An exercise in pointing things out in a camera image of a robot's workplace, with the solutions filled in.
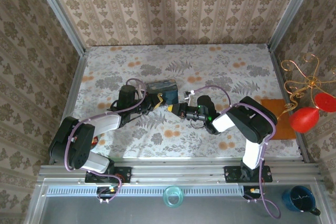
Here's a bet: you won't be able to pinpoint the teal glass cup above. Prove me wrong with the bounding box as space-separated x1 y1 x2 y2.
162 185 184 208

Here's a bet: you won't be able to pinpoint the gold wire ornament red wings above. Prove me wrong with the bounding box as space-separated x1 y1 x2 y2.
280 52 336 133

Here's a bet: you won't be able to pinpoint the black connector board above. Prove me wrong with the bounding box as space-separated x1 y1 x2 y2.
243 186 263 200
96 186 119 200

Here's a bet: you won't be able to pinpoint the red candy wrapper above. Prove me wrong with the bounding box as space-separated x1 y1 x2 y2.
90 134 102 148

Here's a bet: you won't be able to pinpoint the orange mat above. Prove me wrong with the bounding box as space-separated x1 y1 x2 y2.
260 99 297 141

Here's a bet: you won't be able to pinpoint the aluminium frame side rail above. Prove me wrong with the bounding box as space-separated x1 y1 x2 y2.
267 44 309 162
48 48 90 156

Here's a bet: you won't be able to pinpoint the aluminium frame post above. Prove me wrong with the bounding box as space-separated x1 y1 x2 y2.
267 0 320 51
29 0 89 56

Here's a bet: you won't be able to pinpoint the dark blue mug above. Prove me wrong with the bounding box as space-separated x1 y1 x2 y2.
282 185 321 217

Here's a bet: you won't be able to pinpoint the grey slotted cable duct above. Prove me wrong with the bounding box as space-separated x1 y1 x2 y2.
47 185 245 196

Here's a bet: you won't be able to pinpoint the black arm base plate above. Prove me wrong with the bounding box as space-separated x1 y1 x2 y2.
224 165 273 184
85 166 132 184

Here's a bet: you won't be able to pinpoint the starry night print tin box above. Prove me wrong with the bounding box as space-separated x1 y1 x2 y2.
145 78 180 105

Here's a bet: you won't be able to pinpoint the floral tablecloth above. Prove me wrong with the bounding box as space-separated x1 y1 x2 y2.
56 44 302 161

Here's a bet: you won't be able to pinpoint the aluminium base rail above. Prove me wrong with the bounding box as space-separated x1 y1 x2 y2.
39 157 320 185

